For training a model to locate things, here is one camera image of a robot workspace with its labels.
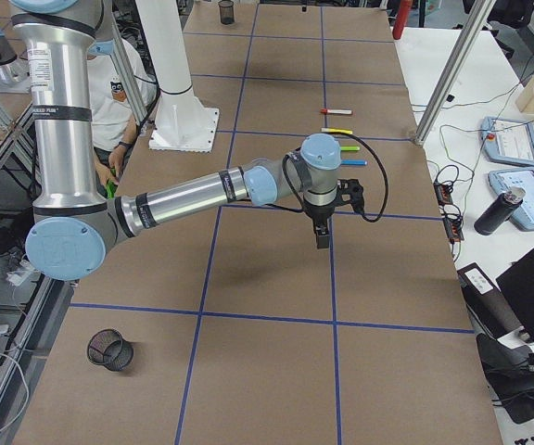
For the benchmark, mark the black mesh cup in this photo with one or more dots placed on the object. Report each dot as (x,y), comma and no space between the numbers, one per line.
(110,349)
(226,12)

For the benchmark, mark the blue marker pen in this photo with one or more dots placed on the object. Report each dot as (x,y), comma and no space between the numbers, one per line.
(354,162)

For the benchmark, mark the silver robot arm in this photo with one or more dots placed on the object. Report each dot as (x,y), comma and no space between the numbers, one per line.
(75,227)

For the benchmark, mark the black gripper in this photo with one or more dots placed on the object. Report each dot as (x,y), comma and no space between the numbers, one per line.
(318,214)

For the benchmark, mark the far black mesh cup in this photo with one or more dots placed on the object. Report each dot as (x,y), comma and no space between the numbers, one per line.
(226,12)

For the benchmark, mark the aluminium frame post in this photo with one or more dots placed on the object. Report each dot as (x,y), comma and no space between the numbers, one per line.
(463,45)

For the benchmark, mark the black water bottle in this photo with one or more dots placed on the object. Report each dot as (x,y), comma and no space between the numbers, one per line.
(500,210)

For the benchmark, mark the person in white shirt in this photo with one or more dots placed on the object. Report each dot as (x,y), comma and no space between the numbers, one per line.
(113,122)

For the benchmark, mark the green handheld object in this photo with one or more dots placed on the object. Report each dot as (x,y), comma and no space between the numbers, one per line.
(110,188)

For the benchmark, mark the teach pendant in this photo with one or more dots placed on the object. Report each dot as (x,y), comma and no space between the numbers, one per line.
(502,180)
(508,141)

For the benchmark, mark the yellow marker pen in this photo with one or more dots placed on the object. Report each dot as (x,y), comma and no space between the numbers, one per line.
(327,130)

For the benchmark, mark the white power strip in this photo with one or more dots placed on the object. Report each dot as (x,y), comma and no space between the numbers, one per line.
(18,276)

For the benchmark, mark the red marker pen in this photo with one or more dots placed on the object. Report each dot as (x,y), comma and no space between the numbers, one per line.
(336,111)

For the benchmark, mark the orange black usb hub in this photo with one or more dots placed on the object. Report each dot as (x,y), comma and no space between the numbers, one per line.
(451,214)

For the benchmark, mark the near teach pendant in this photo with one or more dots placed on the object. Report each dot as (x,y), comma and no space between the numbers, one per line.
(502,180)

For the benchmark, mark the red fire extinguisher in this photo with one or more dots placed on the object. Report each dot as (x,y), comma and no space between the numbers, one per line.
(401,18)

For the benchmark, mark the far teach pendant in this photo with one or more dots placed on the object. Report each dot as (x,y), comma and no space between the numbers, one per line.
(508,141)

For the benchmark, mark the near black mesh cup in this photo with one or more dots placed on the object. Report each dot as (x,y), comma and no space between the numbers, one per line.
(110,349)

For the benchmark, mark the white camera stand column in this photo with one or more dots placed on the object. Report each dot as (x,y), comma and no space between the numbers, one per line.
(181,121)

